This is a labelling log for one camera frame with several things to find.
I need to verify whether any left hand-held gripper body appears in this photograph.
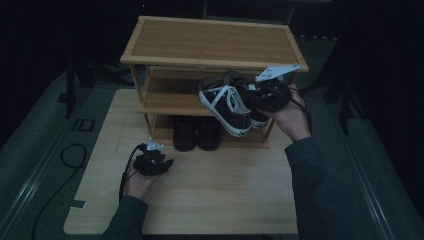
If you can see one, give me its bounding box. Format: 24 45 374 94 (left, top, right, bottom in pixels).
133 137 168 177

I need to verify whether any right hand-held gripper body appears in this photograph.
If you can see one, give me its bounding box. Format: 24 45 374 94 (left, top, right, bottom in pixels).
244 63 301 113

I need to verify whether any black canvas sneaker white sole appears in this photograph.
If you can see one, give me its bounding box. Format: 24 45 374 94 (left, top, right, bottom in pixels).
198 77 253 138
222 70 273 130

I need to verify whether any wooden shoe rack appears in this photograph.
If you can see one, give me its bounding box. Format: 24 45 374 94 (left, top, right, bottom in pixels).
119 15 310 150

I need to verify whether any person's left hand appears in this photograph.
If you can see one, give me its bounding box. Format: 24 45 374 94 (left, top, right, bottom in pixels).
123 165 162 202

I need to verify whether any person's right hand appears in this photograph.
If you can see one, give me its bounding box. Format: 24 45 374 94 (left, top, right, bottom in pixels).
257 84 313 143

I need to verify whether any black shoe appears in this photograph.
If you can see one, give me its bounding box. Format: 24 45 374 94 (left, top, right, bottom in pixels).
197 116 222 152
172 115 198 153

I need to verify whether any black metal stand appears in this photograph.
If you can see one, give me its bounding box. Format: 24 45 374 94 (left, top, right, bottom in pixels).
56 56 134 120

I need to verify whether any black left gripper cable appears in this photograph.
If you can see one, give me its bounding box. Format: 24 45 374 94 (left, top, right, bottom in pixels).
118 143 142 203

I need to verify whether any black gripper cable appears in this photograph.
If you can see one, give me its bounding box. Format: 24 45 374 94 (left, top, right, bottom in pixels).
289 87 314 135
118 143 142 203

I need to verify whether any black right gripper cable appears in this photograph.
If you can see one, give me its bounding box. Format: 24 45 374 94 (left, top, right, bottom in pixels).
289 87 314 135

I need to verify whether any black floor cable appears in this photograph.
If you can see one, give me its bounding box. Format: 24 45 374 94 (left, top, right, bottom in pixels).
31 143 88 240

